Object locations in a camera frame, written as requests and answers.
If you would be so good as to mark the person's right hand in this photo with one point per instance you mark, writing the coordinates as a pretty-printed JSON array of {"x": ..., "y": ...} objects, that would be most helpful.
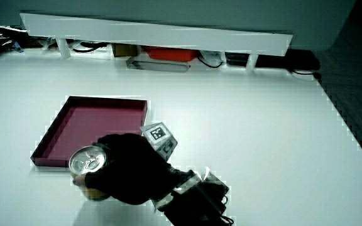
[{"x": 130, "y": 169}]

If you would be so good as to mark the silver red bull can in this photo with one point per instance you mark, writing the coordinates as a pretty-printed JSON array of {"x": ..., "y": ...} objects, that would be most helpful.
[{"x": 86, "y": 160}]

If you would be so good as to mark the white desk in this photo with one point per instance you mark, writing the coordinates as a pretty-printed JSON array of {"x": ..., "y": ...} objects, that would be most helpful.
[{"x": 237, "y": 132}]

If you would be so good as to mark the white desk riser shelf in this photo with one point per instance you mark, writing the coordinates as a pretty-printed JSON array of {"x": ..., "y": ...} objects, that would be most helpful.
[{"x": 156, "y": 35}]

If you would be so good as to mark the dark red shallow tray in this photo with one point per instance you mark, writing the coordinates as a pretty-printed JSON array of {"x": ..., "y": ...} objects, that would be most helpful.
[{"x": 90, "y": 125}]

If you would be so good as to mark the grey flat device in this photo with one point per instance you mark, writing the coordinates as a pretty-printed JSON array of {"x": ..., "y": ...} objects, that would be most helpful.
[{"x": 157, "y": 66}]

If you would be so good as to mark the brown cardboard box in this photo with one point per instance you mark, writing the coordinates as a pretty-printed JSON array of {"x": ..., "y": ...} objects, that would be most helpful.
[{"x": 124, "y": 50}]

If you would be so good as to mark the orange box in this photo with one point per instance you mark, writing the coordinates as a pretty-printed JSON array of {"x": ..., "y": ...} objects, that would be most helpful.
[{"x": 170, "y": 54}]

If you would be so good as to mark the white small device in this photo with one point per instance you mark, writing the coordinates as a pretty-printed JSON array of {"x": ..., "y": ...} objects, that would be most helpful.
[{"x": 211, "y": 56}]

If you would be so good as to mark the small black box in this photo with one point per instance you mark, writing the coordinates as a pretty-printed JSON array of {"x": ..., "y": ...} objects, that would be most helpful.
[{"x": 236, "y": 59}]

